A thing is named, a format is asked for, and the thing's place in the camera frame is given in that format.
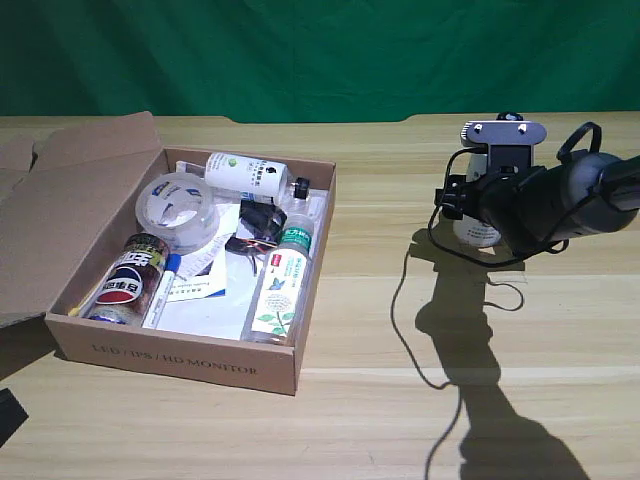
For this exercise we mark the white paper sheet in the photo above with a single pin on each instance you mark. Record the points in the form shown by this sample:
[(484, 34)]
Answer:
[(210, 312)]

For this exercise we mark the clear packing tape roll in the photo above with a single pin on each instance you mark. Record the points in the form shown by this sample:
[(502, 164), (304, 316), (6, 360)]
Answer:
[(150, 210)]

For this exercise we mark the brown cardboard box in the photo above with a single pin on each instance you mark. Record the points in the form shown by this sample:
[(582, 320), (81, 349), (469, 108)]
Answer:
[(175, 357)]

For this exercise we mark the floral spray bottle green label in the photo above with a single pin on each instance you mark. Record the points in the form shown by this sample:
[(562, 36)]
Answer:
[(280, 295)]

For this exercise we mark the white green-logo drink bottle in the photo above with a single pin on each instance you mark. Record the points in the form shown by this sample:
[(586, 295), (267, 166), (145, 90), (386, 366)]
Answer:
[(240, 172)]

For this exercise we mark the white printed leaflet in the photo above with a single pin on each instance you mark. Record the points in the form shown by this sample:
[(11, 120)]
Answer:
[(200, 270)]

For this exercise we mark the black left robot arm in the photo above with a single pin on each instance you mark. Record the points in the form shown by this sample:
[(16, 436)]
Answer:
[(10, 417)]

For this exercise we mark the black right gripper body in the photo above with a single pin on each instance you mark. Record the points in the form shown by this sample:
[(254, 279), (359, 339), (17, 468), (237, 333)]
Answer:
[(505, 187)]

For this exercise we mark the white marker with blue cap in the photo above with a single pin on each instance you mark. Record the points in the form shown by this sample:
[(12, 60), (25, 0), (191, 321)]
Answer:
[(160, 295)]

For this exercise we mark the green backdrop cloth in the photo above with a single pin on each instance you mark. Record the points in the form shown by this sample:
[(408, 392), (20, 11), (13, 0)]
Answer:
[(320, 55)]

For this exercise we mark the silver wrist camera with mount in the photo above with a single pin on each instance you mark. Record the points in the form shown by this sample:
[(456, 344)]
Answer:
[(500, 132)]

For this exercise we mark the clear plastic wrapper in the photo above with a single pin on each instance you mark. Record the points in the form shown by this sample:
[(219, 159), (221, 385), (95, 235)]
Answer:
[(190, 169)]

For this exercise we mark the yellow pencil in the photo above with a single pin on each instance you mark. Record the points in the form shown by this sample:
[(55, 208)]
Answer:
[(74, 311)]

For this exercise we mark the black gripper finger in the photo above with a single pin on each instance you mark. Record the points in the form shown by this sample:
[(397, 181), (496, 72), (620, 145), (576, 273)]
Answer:
[(457, 200)]

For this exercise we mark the dark Pepsi can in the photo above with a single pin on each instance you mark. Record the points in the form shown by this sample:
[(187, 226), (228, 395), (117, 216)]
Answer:
[(122, 285)]

